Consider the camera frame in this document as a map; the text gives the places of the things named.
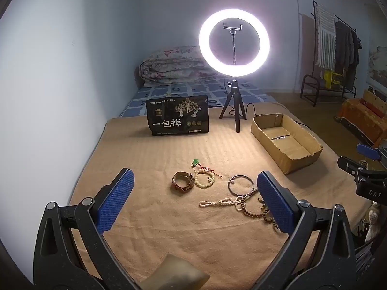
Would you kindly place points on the pale plush toy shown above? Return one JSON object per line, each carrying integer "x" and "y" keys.
{"x": 372, "y": 223}

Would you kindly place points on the tan blanket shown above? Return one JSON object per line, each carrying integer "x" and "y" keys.
{"x": 151, "y": 157}

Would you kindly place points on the wall poster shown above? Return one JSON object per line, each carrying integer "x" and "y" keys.
{"x": 378, "y": 66}

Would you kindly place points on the black snack bag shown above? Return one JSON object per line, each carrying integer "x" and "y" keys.
{"x": 177, "y": 114}

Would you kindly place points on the white striped cloth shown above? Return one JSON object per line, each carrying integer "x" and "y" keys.
{"x": 325, "y": 36}

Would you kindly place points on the yellow box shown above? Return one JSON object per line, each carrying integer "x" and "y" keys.
{"x": 332, "y": 80}

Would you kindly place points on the orange patterned box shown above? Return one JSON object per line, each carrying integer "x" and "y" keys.
{"x": 359, "y": 117}

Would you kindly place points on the black clothes rack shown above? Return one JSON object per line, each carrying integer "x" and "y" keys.
{"x": 313, "y": 90}

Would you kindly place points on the dark metal bangle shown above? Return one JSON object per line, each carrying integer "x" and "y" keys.
{"x": 229, "y": 187}

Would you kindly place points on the cardboard box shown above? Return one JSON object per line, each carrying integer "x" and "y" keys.
{"x": 302, "y": 160}

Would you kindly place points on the black phone holder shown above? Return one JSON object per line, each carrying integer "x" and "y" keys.
{"x": 233, "y": 36}

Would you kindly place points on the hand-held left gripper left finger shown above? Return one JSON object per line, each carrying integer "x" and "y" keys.
{"x": 116, "y": 201}

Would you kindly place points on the folded floral quilt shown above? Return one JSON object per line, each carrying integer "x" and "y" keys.
{"x": 175, "y": 66}

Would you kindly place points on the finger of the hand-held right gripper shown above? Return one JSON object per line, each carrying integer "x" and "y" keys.
{"x": 367, "y": 150}
{"x": 347, "y": 163}

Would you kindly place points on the blue checked bed sheet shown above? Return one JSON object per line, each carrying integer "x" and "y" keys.
{"x": 196, "y": 92}

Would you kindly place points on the black tripod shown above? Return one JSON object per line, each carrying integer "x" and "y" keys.
{"x": 232, "y": 99}

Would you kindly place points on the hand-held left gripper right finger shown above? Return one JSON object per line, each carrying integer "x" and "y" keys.
{"x": 276, "y": 202}

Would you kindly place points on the dark hanging clothes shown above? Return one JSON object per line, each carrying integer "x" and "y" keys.
{"x": 344, "y": 54}

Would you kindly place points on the beige pad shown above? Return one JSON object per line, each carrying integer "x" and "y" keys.
{"x": 178, "y": 273}

